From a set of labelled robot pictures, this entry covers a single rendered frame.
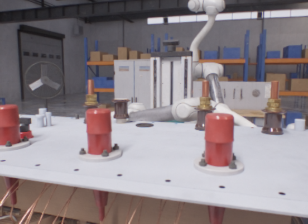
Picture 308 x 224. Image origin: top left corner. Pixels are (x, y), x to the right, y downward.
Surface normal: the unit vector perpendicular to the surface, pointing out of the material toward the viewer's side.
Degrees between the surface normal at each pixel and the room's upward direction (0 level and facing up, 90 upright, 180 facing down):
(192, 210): 90
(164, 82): 90
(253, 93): 90
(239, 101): 90
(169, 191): 11
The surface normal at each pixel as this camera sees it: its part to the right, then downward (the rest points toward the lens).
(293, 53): -0.23, 0.12
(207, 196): -0.05, -0.95
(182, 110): -0.52, 0.08
